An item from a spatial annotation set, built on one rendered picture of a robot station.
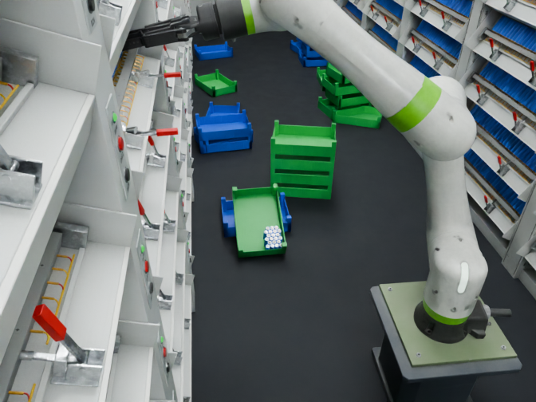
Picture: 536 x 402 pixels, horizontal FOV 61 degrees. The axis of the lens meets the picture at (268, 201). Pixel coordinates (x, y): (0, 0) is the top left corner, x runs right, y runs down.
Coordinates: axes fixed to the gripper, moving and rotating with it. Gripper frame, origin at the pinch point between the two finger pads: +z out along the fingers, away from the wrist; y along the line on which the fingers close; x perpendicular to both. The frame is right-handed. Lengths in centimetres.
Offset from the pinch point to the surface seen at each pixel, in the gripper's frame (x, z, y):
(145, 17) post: -1.6, -3.9, -9.9
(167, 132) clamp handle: 6.6, -8.6, 35.3
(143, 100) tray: 7.7, -2.3, 16.6
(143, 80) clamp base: 6.2, -2.4, 9.0
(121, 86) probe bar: 3.4, 0.3, 17.9
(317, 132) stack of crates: 86, -53, -94
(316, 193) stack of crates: 109, -46, -75
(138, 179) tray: 5, -6, 51
